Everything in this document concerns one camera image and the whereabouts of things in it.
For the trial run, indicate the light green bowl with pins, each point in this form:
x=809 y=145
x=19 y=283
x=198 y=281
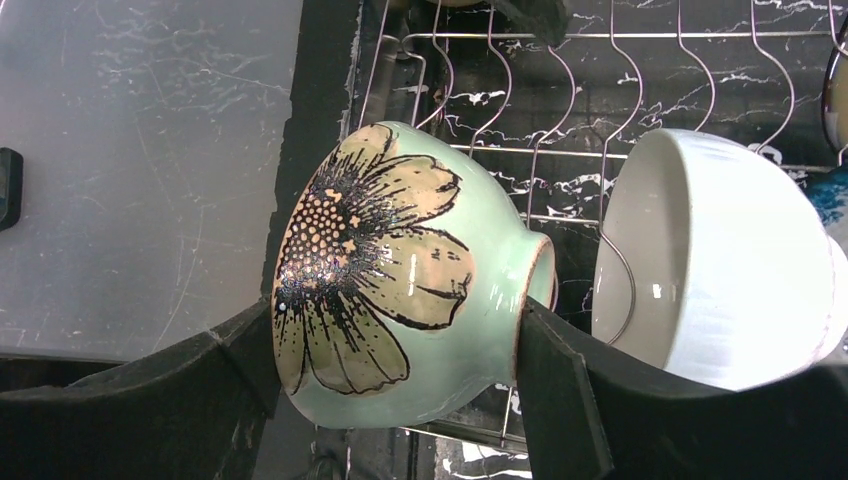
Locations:
x=400 y=283

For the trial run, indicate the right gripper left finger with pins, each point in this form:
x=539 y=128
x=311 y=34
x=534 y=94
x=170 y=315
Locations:
x=194 y=410

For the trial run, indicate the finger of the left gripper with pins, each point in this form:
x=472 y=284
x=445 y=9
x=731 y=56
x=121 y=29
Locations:
x=547 y=20

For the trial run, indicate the steel wire dish rack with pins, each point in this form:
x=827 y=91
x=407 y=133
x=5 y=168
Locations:
x=553 y=126

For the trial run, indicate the pale white ribbed bowl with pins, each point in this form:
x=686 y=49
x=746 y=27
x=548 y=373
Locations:
x=714 y=266

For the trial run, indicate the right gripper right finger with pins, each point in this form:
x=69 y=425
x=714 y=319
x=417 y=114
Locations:
x=592 y=412

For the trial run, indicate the dark blue gold bowl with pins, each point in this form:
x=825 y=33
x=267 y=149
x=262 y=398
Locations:
x=834 y=101

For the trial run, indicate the blue white floral bowl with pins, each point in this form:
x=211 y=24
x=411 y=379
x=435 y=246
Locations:
x=828 y=195

